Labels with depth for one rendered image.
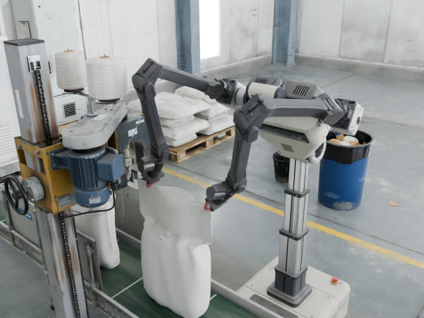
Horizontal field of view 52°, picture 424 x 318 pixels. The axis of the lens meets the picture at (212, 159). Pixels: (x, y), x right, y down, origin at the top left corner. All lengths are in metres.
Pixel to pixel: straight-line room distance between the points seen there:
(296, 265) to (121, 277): 1.01
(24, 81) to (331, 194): 2.94
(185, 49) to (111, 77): 6.33
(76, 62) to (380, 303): 2.38
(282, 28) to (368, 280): 8.00
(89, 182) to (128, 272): 0.95
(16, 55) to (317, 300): 2.01
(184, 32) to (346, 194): 4.93
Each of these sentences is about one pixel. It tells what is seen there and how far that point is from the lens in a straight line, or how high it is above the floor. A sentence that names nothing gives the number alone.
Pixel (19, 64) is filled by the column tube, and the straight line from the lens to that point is 1.89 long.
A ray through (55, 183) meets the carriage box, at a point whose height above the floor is 1.16.
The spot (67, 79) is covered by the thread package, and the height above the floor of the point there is 1.58.
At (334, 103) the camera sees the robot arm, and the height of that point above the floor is 1.55.
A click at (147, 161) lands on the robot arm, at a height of 1.21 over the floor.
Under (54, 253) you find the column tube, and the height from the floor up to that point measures 0.79.
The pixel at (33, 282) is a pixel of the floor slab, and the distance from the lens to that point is 3.44.
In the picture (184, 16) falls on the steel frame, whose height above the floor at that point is 1.33.
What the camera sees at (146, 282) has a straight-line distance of 2.43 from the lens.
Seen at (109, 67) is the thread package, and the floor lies 1.66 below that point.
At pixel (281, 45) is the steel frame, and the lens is 10.66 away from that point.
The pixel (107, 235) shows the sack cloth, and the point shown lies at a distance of 2.65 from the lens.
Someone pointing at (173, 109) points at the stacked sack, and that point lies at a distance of 4.88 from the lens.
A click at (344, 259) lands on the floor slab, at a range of 3.52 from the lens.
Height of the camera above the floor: 2.00
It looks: 23 degrees down
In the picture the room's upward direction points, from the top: 1 degrees counter-clockwise
